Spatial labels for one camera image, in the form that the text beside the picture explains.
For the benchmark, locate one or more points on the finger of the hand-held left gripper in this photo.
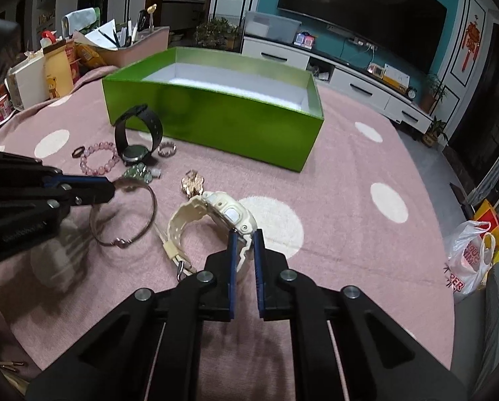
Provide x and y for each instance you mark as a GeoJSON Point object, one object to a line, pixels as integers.
{"type": "Point", "coordinates": [82, 180]}
{"type": "Point", "coordinates": [91, 196]}

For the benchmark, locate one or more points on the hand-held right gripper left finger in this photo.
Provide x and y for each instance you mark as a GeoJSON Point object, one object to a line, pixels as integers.
{"type": "Point", "coordinates": [233, 259]}

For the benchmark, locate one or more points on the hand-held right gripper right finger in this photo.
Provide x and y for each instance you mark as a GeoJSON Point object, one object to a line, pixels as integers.
{"type": "Point", "coordinates": [258, 267]}

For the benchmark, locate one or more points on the cream plastic wristwatch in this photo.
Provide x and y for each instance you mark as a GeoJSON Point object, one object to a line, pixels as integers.
{"type": "Point", "coordinates": [228, 211]}

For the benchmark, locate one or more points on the silver bangle with charm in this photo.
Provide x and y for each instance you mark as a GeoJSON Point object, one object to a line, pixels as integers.
{"type": "Point", "coordinates": [118, 242]}

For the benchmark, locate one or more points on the green bead ornament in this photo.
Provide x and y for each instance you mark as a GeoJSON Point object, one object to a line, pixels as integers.
{"type": "Point", "coordinates": [139, 172]}

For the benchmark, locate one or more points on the green cardboard box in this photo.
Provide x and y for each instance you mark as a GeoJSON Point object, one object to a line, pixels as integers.
{"type": "Point", "coordinates": [216, 117]}

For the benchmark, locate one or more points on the gold brooch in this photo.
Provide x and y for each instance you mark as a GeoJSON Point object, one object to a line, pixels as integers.
{"type": "Point", "coordinates": [192, 183]}

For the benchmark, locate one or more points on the black wristwatch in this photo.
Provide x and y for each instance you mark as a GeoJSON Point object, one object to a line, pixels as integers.
{"type": "Point", "coordinates": [153, 127]}

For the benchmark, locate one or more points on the pink polka-dot tablecloth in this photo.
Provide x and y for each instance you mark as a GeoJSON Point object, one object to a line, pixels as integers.
{"type": "Point", "coordinates": [337, 217]}

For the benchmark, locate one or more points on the yellow bear-print package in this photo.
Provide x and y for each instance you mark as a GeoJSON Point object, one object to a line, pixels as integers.
{"type": "Point", "coordinates": [57, 75]}

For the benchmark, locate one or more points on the red snack packets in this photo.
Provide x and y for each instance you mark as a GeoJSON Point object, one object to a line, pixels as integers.
{"type": "Point", "coordinates": [2, 106]}

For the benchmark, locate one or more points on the white cardboard box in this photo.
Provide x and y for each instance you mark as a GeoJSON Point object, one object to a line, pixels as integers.
{"type": "Point", "coordinates": [26, 79]}

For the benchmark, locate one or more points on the white paper sheets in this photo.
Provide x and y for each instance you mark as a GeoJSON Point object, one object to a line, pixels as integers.
{"type": "Point", "coordinates": [103, 37]}

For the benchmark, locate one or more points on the pink organiser bin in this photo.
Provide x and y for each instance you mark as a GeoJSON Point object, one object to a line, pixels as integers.
{"type": "Point", "coordinates": [149, 46]}

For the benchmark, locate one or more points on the green and white bag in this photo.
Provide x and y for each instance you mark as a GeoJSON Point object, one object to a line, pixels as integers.
{"type": "Point", "coordinates": [80, 21]}

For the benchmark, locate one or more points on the yellow-topped clear stick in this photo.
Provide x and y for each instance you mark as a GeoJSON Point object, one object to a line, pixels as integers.
{"type": "Point", "coordinates": [151, 8]}

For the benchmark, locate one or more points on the white television cabinet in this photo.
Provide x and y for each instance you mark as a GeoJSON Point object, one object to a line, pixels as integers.
{"type": "Point", "coordinates": [358, 87]}

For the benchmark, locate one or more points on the white plastic shopping bag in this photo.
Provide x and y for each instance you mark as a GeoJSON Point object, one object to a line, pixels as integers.
{"type": "Point", "coordinates": [466, 259]}

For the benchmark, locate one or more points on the small potted floor plant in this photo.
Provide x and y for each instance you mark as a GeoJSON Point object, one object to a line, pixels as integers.
{"type": "Point", "coordinates": [435, 131]}

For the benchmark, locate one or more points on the blue and red display frames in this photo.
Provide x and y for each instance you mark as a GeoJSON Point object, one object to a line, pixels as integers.
{"type": "Point", "coordinates": [304, 40]}

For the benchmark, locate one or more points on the small round table clock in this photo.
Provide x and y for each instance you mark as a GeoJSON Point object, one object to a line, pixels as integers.
{"type": "Point", "coordinates": [411, 93]}

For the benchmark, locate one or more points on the yellow and red paper bag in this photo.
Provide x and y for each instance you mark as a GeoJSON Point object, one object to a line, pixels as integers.
{"type": "Point", "coordinates": [485, 213]}

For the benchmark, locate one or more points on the clear plastic storage box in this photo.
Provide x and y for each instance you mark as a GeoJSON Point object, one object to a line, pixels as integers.
{"type": "Point", "coordinates": [270, 27]}

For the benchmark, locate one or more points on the white and yellow desk calendar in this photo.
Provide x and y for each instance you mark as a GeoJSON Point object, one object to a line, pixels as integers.
{"type": "Point", "coordinates": [395, 75]}

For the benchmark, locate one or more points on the potted plant in brown pot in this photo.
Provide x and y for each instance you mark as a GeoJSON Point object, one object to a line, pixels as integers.
{"type": "Point", "coordinates": [429, 100]}

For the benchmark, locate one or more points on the white power strip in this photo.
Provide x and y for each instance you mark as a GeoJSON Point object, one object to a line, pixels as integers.
{"type": "Point", "coordinates": [362, 43]}

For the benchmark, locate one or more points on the flat-screen television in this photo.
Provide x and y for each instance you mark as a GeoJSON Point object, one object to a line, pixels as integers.
{"type": "Point", "coordinates": [358, 8]}

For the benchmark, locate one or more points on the red hanging wall ornament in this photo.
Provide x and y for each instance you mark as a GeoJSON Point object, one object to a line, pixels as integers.
{"type": "Point", "coordinates": [471, 37]}

